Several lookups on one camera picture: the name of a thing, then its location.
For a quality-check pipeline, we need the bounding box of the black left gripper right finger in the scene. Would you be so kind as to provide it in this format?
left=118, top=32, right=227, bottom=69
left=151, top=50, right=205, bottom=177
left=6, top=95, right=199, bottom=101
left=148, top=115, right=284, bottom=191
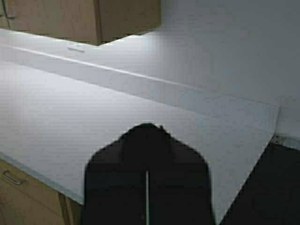
left=148, top=127, right=216, bottom=225

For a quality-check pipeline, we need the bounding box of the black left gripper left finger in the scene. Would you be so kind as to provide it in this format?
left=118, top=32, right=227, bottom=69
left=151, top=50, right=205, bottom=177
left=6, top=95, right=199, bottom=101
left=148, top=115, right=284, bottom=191
left=80, top=124, right=146, bottom=225

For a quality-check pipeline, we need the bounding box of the wooden lower base cabinet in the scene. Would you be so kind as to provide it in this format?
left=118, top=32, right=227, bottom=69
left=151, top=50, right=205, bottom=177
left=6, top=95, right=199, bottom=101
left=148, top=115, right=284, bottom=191
left=0, top=160, right=82, bottom=225

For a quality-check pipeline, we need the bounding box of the metal drawer handle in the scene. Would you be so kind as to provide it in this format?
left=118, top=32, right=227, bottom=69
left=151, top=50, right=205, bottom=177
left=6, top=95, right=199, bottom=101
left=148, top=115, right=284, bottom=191
left=2, top=170, right=26, bottom=185

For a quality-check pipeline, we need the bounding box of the wooden upper wall cabinet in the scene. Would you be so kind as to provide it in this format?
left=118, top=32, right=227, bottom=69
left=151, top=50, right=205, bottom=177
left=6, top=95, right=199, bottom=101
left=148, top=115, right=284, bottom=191
left=0, top=0, right=161, bottom=45

